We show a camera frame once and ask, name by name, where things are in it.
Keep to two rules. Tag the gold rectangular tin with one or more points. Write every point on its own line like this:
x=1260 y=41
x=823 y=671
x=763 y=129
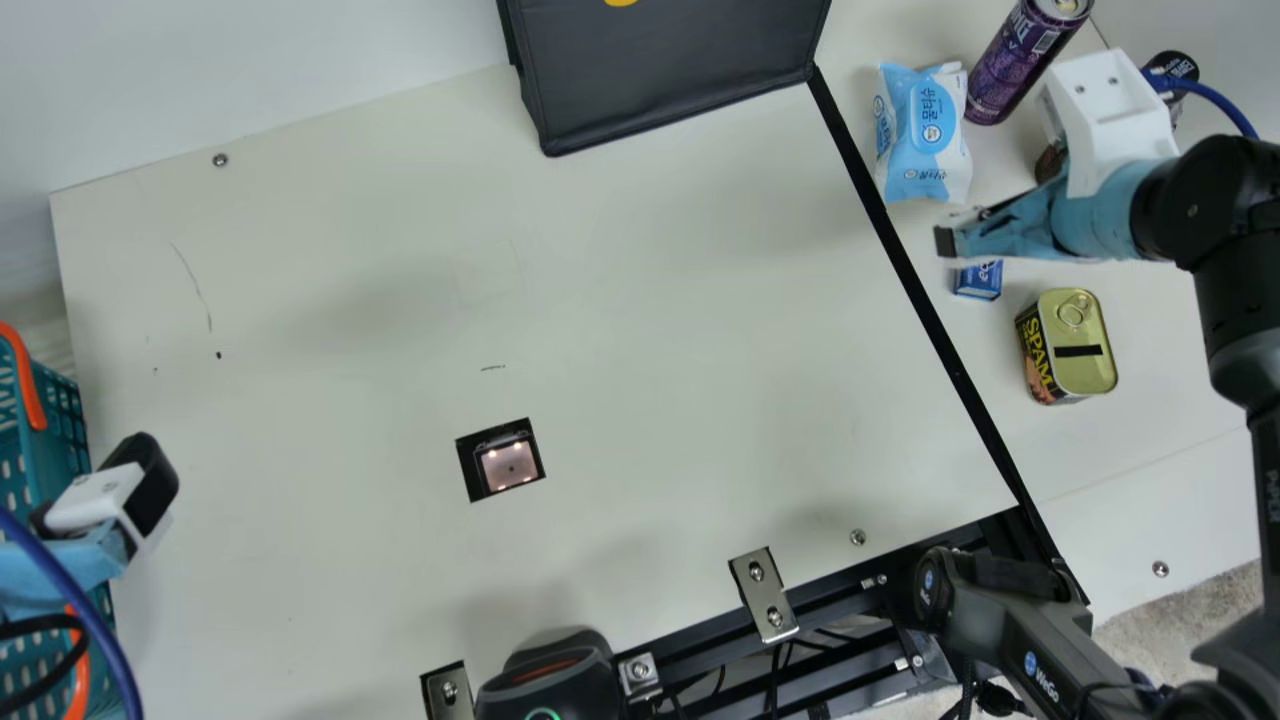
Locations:
x=1075 y=345

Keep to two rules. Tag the purple can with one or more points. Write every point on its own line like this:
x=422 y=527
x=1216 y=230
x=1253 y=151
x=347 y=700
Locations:
x=1025 y=55

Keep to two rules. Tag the small square scanner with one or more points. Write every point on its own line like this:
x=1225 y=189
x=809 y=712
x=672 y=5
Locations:
x=505 y=465

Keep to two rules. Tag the small blue box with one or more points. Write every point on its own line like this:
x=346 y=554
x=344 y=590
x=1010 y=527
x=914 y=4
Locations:
x=978 y=282

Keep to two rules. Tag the black device with green light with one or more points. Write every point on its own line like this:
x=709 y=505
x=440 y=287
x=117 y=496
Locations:
x=550 y=680

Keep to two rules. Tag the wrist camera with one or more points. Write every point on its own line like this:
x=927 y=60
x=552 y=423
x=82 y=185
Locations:
x=110 y=490
x=1110 y=110

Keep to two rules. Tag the blue wet wipes pack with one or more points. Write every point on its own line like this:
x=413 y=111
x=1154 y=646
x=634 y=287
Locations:
x=920 y=130

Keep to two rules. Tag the dark grey bag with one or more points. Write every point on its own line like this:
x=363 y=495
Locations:
x=660 y=60

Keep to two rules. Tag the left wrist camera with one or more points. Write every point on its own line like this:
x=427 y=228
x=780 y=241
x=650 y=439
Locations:
x=110 y=490

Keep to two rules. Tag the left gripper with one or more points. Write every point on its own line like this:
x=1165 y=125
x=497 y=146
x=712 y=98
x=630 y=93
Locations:
x=40 y=580

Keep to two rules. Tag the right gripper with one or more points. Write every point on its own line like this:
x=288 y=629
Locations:
x=1090 y=220

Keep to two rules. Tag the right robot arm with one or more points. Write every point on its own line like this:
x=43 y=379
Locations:
x=1230 y=200

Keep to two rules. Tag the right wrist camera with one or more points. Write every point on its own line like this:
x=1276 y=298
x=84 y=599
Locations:
x=1110 y=110

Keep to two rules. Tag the teal shopping basket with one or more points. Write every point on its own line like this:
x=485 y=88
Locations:
x=50 y=440

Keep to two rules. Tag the black strip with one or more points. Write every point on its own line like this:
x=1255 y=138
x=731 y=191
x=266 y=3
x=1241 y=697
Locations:
x=918 y=290

